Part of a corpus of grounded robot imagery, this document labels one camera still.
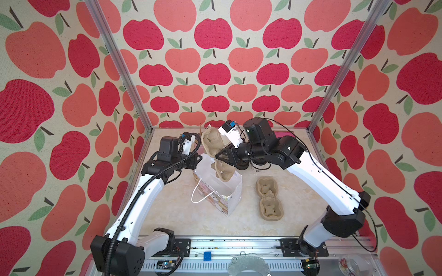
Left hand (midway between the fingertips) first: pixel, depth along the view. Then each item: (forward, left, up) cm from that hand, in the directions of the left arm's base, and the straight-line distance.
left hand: (204, 158), depth 75 cm
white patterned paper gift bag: (-18, -9, +1) cm, 20 cm away
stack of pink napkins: (+34, -48, -21) cm, 62 cm away
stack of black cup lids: (+11, -20, -21) cm, 31 cm away
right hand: (-6, -8, +12) cm, 15 cm away
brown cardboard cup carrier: (-14, -32, -21) cm, 41 cm away
